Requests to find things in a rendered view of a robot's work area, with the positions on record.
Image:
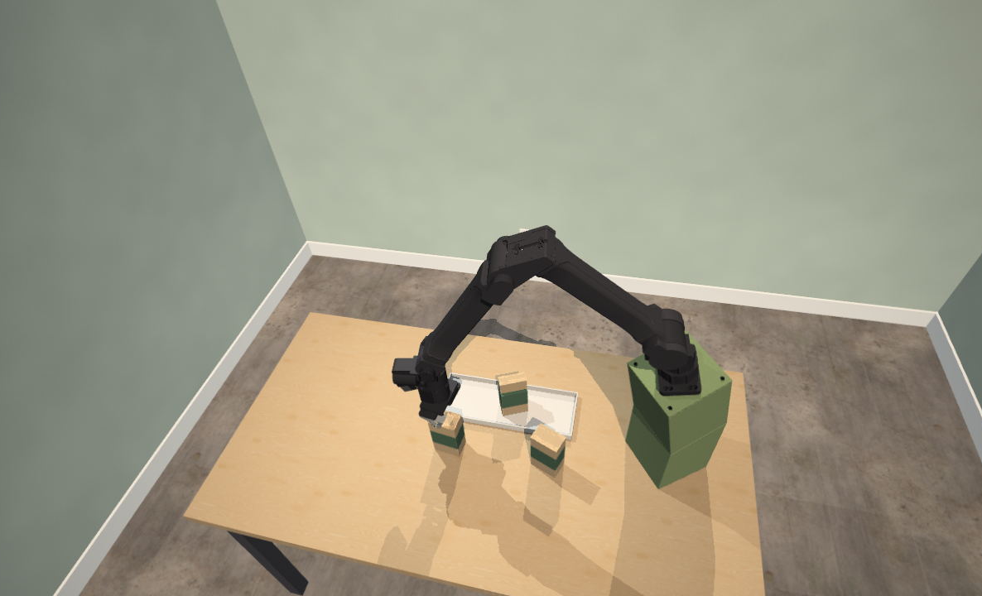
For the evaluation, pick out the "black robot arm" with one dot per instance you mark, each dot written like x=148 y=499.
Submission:
x=513 y=260

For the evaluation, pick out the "white shallow tray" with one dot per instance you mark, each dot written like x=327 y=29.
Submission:
x=478 y=402

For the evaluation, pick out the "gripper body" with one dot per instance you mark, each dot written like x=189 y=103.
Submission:
x=441 y=398

